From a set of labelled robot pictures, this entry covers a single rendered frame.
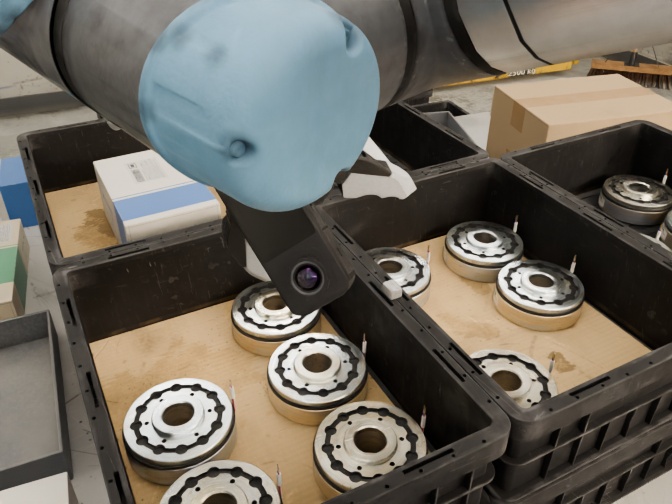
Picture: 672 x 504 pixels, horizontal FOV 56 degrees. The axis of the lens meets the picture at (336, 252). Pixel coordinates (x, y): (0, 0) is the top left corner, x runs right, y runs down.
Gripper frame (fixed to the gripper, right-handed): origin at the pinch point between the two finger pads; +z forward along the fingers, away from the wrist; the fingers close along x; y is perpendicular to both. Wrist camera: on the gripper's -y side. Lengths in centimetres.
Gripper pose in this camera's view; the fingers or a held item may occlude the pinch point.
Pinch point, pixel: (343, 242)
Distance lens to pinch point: 54.4
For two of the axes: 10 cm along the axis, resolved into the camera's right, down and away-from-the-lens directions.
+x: -8.4, 5.1, 2.0
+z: 4.0, 3.0, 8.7
